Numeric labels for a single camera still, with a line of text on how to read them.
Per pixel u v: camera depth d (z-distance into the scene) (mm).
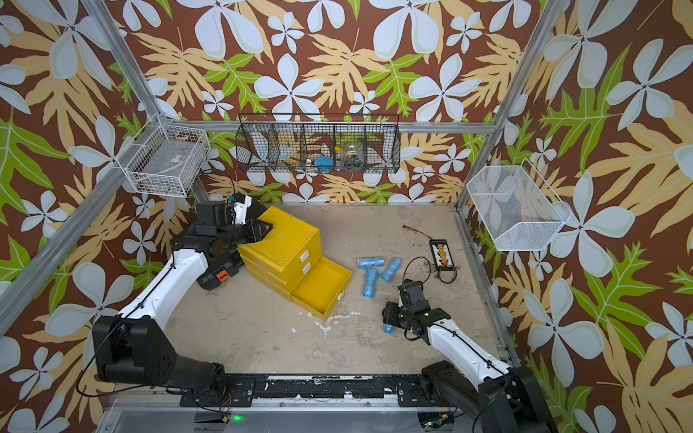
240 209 732
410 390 745
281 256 778
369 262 985
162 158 865
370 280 946
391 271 977
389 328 826
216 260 625
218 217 642
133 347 415
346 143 956
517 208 825
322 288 978
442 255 1016
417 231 1112
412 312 663
